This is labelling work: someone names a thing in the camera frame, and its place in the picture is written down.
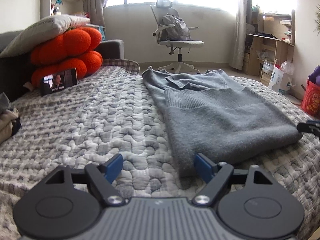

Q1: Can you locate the grey backpack on chair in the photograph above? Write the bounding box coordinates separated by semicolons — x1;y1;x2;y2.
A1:
159;14;191;41

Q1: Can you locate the red gift bag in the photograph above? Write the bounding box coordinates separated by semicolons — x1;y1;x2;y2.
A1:
301;80;320;116

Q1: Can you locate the wooden shelf unit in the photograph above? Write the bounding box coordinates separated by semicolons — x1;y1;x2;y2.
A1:
242;6;296;85

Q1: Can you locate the grey knit sweater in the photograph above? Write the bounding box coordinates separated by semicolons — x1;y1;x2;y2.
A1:
142;69;302;178

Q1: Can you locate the smartphone playing video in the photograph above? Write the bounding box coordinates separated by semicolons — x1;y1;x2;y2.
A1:
40;68;78;96

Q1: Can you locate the white office chair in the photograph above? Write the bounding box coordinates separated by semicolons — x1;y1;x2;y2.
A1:
150;0;204;74

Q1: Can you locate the purple ball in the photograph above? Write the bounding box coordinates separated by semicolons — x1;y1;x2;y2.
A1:
309;65;320;86

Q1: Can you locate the folded clothes pile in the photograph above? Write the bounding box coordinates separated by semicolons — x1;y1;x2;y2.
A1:
0;93;22;144

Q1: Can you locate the right window curtain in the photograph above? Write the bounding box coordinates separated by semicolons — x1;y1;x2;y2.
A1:
229;0;252;70

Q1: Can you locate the green potted plant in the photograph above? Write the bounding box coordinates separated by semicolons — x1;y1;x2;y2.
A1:
315;6;320;35

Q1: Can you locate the white paper shopping bag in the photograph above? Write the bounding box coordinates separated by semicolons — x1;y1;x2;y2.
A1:
268;59;295;94

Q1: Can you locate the plaid blanket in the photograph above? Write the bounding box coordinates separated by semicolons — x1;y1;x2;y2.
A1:
103;59;140;75

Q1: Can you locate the white grey pillow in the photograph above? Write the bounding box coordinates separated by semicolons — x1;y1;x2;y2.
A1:
1;14;90;58

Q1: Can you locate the orange knotted ball cushion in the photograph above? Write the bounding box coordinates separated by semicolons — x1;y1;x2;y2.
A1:
30;27;103;88

